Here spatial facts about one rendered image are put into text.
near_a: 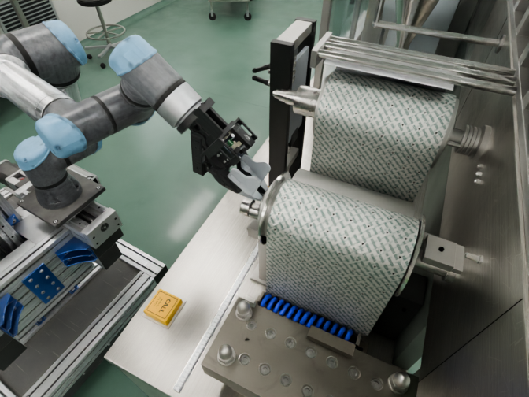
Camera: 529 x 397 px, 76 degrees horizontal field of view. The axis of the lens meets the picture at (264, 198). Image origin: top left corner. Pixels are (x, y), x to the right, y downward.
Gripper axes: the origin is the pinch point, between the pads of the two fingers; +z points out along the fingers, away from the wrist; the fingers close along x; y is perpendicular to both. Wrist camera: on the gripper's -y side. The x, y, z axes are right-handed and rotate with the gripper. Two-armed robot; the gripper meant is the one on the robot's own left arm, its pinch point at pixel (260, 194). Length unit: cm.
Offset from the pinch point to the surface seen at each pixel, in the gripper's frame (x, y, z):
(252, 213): 0.0, -6.5, 2.9
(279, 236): -8.3, 5.6, 5.6
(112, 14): 293, -309, -198
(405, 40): 67, 16, 6
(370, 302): -8.4, 10.3, 25.7
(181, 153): 118, -178, -17
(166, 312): -19.3, -36.0, 8.0
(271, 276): -8.4, -6.9, 14.4
